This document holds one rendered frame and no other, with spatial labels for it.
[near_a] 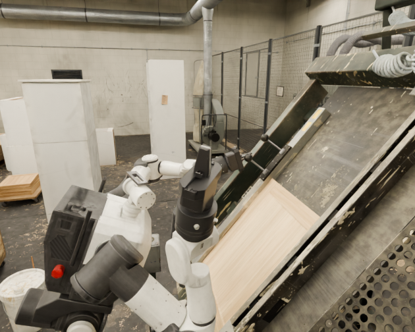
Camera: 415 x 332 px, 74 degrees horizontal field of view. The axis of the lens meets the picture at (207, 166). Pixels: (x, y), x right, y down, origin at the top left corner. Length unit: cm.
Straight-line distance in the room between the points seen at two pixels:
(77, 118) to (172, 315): 286
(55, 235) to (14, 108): 453
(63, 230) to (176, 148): 423
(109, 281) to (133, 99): 863
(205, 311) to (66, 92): 296
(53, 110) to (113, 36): 608
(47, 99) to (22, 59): 622
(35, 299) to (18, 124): 441
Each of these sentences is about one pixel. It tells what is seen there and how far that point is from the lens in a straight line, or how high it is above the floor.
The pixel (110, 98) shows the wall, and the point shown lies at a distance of 926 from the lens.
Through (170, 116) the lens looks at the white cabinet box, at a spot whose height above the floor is 113.
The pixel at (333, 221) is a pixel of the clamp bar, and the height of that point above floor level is 138.
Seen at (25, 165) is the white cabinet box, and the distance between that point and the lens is 549.
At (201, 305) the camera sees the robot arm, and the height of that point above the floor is 124.
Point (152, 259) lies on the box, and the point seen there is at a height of 85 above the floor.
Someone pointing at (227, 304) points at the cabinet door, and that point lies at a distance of 115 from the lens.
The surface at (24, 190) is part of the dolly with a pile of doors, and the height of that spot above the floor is 21.
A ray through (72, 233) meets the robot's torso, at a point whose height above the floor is 134.
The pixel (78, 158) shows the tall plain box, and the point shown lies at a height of 89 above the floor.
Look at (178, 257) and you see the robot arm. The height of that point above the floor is 139.
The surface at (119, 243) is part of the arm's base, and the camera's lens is 74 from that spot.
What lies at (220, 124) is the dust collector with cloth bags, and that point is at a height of 73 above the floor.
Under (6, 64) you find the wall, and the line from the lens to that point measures 976.
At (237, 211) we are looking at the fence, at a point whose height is 117.
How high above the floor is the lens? 177
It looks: 18 degrees down
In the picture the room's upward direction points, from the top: straight up
